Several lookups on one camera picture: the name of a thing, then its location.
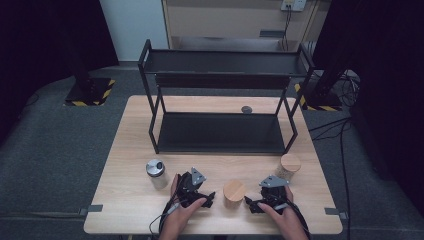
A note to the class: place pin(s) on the grain-filled jar with wooden lid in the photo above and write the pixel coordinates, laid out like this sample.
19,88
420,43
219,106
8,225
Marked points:
289,165

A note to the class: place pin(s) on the person's right hand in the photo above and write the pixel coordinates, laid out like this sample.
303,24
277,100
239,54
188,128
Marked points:
283,220

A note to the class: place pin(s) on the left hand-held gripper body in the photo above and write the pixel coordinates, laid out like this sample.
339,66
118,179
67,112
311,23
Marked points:
187,187

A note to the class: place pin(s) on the dark curtain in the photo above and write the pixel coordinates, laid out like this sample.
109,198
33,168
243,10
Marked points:
383,83
40,40

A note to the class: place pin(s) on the person's left hand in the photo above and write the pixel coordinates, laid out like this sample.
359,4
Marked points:
180,218

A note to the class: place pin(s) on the glass jar with metal lid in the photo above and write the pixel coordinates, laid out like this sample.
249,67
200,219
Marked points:
156,170

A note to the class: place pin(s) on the grey round table grommet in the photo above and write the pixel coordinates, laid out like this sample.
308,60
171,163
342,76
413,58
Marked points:
246,109

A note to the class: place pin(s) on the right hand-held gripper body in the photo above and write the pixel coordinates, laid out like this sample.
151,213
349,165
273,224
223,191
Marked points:
273,194

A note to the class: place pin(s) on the brown-filled jar with wooden lid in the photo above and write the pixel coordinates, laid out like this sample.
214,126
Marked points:
234,190

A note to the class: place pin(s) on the black metal shelf rack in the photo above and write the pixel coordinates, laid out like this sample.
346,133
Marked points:
220,133

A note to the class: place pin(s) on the grey table edge bracket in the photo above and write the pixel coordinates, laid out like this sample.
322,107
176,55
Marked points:
91,209
333,211

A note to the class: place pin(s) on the black stand with striped base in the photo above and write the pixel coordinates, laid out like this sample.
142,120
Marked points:
321,95
88,91

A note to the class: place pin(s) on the white wall power socket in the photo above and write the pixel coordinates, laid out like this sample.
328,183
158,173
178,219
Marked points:
293,4

